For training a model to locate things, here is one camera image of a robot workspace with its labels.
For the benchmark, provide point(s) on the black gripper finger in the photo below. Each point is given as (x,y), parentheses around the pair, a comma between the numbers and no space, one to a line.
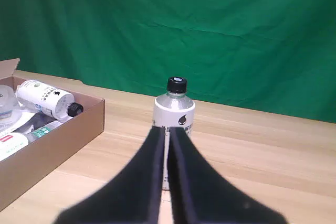
(126,190)
(210,197)

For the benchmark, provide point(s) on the white bottle black cap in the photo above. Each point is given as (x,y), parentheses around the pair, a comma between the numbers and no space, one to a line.
(42,95)
(174,108)

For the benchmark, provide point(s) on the brown cardboard box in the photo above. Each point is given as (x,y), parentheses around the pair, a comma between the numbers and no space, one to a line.
(52,150)

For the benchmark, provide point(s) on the clear bottle green cap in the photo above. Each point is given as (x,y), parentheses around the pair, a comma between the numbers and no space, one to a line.
(13,146)

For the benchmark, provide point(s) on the white paper sheet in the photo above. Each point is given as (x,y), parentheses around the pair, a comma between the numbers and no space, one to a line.
(19,117)

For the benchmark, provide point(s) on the clear tape roll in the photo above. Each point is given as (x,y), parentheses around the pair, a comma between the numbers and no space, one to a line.
(6,100)

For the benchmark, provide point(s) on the green backdrop cloth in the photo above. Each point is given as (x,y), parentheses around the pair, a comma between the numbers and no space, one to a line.
(168,24)

